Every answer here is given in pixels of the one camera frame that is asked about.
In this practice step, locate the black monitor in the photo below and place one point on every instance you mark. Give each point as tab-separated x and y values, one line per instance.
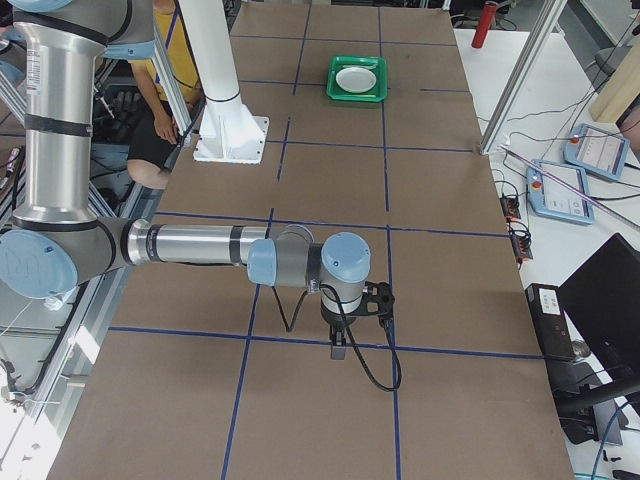
601	299

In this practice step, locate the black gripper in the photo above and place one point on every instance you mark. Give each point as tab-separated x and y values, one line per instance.
333	320

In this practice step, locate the far teach pendant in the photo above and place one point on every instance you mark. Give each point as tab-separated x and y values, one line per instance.
597	151

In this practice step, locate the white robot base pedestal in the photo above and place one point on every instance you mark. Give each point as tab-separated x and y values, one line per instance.
228	132

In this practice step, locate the green plastic tray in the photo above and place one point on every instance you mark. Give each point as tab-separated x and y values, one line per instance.
334	92

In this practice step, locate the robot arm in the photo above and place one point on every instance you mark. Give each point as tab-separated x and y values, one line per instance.
57	243

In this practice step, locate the black box device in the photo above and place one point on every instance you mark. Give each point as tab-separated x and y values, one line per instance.
549	322

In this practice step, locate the near teach pendant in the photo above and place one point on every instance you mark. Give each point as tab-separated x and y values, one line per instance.
551	200

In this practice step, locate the teach pendant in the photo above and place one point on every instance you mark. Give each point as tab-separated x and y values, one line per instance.
551	200
597	151

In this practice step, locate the person in yellow shirt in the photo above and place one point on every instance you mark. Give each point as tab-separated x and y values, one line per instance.
156	134

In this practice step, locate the white round plate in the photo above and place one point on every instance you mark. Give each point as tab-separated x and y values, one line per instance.
356	79

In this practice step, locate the aluminium frame post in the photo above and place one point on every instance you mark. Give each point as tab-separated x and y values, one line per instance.
535	42

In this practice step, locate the red bottle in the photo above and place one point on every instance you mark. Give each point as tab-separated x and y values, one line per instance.
484	24

